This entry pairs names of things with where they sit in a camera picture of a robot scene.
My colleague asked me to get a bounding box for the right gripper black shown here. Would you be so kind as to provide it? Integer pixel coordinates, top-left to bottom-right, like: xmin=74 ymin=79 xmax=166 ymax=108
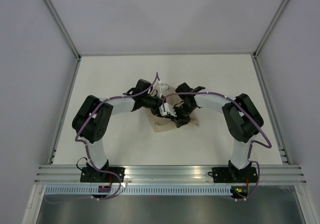
xmin=169 ymin=103 xmax=196 ymax=128

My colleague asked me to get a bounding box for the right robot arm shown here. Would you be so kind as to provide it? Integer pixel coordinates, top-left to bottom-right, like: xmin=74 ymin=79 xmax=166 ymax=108
xmin=174 ymin=83 xmax=264 ymax=182

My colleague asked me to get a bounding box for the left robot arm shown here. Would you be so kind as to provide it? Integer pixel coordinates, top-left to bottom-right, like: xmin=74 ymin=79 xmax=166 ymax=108
xmin=71 ymin=76 xmax=161 ymax=182

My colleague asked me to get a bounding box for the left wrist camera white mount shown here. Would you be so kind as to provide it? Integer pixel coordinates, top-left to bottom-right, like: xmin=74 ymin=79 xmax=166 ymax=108
xmin=155 ymin=81 xmax=170 ymax=98

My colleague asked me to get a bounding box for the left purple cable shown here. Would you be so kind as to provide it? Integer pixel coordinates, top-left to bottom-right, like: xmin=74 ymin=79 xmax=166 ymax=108
xmin=44 ymin=71 xmax=161 ymax=204

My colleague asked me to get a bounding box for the purple cable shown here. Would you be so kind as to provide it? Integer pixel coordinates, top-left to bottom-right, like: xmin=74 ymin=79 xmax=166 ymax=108
xmin=161 ymin=91 xmax=272 ymax=202
xmin=44 ymin=71 xmax=161 ymax=204

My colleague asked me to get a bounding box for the back aluminium frame bar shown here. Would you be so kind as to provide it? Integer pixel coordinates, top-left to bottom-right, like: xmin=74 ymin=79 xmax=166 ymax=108
xmin=80 ymin=51 xmax=254 ymax=57

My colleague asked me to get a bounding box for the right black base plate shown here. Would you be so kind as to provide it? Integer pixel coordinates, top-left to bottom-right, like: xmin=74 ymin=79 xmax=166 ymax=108
xmin=207 ymin=166 xmax=258 ymax=184

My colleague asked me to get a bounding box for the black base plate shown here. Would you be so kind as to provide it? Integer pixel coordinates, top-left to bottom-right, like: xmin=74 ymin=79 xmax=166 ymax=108
xmin=207 ymin=166 xmax=258 ymax=184
xmin=80 ymin=166 xmax=125 ymax=184

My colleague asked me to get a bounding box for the left aluminium side rail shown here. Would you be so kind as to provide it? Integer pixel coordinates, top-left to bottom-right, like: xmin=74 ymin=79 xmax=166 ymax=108
xmin=46 ymin=56 xmax=82 ymax=165

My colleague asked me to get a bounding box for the aluminium side rail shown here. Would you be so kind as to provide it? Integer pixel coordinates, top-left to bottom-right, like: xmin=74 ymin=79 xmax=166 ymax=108
xmin=46 ymin=56 xmax=82 ymax=165
xmin=251 ymin=54 xmax=291 ymax=165

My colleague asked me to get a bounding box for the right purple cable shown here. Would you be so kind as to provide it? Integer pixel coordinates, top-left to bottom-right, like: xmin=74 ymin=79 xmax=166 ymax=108
xmin=161 ymin=91 xmax=272 ymax=202

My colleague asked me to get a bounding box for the right aluminium side rail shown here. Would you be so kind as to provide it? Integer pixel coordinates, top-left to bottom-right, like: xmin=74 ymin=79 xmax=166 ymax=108
xmin=251 ymin=54 xmax=291 ymax=165

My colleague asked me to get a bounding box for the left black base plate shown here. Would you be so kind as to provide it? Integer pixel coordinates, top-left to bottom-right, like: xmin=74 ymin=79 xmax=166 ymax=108
xmin=80 ymin=166 xmax=125 ymax=184

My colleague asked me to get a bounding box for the white slotted cable duct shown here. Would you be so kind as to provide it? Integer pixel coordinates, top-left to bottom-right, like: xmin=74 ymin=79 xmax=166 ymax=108
xmin=45 ymin=185 xmax=232 ymax=196

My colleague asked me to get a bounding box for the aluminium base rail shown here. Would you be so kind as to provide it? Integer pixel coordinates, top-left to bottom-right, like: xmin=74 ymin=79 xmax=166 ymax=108
xmin=34 ymin=165 xmax=307 ymax=186

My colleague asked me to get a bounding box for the left aluminium frame post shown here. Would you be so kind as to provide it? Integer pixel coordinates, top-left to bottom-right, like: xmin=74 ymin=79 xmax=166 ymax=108
xmin=42 ymin=0 xmax=81 ymax=61

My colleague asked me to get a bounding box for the aluminium frame post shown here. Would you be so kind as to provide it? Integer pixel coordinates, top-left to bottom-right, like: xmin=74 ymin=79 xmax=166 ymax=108
xmin=252 ymin=0 xmax=291 ymax=59
xmin=42 ymin=0 xmax=81 ymax=61

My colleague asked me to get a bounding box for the right aluminium frame post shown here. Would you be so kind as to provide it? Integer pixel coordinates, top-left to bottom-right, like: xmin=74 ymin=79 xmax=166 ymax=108
xmin=252 ymin=0 xmax=291 ymax=59

